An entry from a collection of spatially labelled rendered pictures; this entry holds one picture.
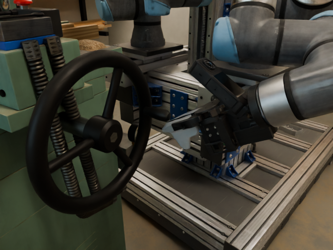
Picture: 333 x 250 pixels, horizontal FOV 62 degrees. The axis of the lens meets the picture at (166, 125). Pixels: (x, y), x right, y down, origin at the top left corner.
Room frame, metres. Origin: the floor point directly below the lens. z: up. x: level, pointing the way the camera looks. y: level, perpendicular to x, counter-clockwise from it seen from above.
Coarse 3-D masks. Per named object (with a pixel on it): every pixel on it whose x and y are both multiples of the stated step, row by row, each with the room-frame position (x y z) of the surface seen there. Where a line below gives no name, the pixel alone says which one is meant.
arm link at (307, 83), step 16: (320, 48) 0.40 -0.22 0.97; (304, 64) 0.41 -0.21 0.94; (320, 64) 0.36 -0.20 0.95; (288, 80) 0.37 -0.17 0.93; (304, 80) 0.36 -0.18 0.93; (320, 80) 0.34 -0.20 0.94; (288, 96) 0.36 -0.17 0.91; (304, 96) 0.35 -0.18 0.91; (320, 96) 0.34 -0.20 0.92; (304, 112) 0.35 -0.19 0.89; (320, 112) 0.34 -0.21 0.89
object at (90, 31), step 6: (66, 30) 0.80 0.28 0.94; (72, 30) 0.82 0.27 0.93; (78, 30) 0.84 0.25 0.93; (84, 30) 0.86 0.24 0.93; (90, 30) 0.88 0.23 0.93; (96, 30) 0.90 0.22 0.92; (66, 36) 0.80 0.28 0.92; (72, 36) 0.82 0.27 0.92; (78, 36) 0.84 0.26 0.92; (84, 36) 0.85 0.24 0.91; (90, 36) 0.87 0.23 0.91; (96, 36) 0.90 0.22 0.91
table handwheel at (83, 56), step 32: (96, 64) 0.42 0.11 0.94; (128, 64) 0.48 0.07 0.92; (64, 96) 0.36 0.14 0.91; (32, 128) 0.32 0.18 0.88; (64, 128) 0.46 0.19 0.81; (96, 128) 0.41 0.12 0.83; (32, 160) 0.31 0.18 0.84; (64, 160) 0.35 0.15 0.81; (128, 160) 0.48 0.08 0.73; (96, 192) 0.41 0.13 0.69
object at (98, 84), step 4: (104, 76) 0.69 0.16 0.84; (92, 80) 0.66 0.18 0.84; (96, 80) 0.67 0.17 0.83; (100, 80) 0.68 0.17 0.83; (104, 80) 0.69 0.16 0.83; (92, 84) 0.66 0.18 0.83; (96, 84) 0.67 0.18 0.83; (100, 84) 0.68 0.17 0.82; (104, 84) 0.69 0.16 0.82; (96, 88) 0.67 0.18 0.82; (100, 88) 0.68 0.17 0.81; (104, 88) 0.69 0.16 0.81; (96, 92) 0.67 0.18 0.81; (100, 92) 0.68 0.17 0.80; (0, 128) 0.45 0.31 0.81; (0, 132) 0.45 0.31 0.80
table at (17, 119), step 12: (108, 48) 0.74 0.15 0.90; (120, 48) 0.76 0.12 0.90; (96, 72) 0.67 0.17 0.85; (108, 72) 0.71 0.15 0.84; (84, 96) 0.51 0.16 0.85; (0, 108) 0.41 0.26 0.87; (12, 108) 0.41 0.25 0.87; (60, 108) 0.46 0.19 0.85; (0, 120) 0.39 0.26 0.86; (12, 120) 0.38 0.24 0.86; (24, 120) 0.40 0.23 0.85
